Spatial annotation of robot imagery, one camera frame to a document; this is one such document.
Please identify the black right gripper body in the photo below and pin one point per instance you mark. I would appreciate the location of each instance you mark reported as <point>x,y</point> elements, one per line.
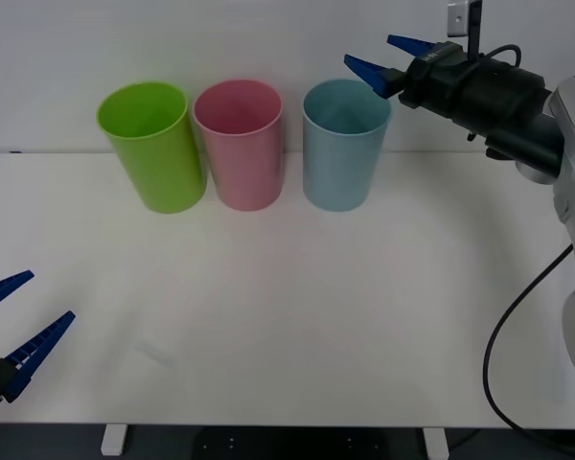
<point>436,81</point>

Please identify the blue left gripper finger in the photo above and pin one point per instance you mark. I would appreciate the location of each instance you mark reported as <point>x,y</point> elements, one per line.
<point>33,352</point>
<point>0,287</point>

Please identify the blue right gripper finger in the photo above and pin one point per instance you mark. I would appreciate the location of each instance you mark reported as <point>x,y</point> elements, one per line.
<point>371,72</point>
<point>412,45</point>

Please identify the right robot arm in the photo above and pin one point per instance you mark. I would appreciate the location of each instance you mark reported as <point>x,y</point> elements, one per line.
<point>517,105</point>

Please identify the pale blue plastic bin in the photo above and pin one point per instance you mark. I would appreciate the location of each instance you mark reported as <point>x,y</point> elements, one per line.
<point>338,167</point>

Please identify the white table leg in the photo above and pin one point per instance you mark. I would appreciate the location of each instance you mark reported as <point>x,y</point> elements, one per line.
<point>114,440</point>
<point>435,443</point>

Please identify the pink plastic bin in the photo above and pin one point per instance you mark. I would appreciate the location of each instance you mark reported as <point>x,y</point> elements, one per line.
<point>246,167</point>

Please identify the green plastic bin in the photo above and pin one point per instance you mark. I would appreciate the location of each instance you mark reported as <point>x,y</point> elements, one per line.
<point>165,172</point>

